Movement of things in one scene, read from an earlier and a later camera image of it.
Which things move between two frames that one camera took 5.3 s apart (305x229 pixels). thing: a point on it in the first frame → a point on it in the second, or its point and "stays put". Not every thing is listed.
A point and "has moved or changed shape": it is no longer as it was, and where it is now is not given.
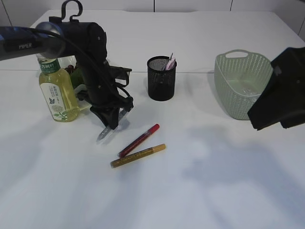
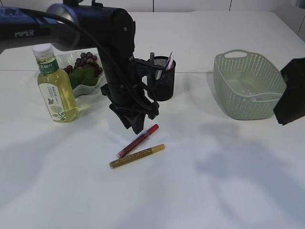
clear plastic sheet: [249, 90] stays put
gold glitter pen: [137, 155] stays put
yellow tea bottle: [58, 90] stays put
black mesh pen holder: [161, 82] stays put
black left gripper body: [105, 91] → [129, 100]
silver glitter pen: [106, 130] → [151, 56]
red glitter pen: [138, 140] stays put
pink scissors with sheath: [171, 64] has moved or changed shape
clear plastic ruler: [170, 56] stays put
